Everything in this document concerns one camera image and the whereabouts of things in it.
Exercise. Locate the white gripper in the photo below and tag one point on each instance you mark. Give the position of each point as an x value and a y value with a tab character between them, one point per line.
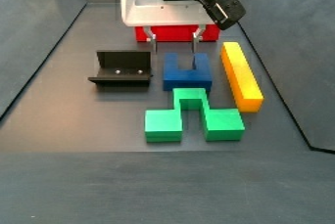
159	12

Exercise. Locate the blue U-shaped block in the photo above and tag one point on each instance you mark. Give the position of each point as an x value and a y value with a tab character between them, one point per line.
187	78

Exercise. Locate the black angle fixture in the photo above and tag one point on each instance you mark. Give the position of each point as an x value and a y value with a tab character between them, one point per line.
123	67

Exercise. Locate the red puzzle base block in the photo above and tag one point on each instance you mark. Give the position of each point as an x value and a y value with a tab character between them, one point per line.
178	33

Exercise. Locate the yellow long bar block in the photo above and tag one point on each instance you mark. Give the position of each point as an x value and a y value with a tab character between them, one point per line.
247	93

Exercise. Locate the green zigzag block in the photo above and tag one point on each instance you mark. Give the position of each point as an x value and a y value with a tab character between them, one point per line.
194	115

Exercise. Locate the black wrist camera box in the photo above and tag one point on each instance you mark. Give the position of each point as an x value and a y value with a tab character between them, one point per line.
226	12

